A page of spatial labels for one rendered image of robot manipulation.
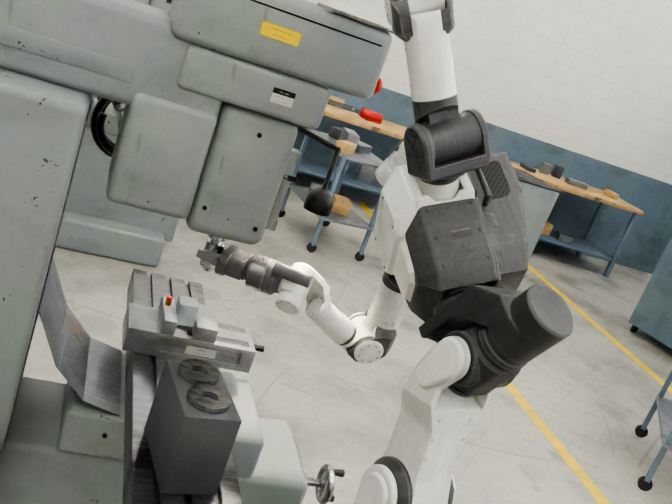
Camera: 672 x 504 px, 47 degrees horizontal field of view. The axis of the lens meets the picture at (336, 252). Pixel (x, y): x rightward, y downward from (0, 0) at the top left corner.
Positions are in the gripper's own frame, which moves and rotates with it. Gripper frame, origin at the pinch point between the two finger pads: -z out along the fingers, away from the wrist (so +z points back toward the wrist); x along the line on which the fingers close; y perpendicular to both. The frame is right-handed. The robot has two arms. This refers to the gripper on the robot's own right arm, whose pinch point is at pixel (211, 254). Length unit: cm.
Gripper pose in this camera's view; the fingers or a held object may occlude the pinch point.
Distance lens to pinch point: 199.2
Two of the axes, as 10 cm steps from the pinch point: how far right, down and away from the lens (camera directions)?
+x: -1.8, 2.4, -9.5
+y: -3.2, 9.0, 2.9
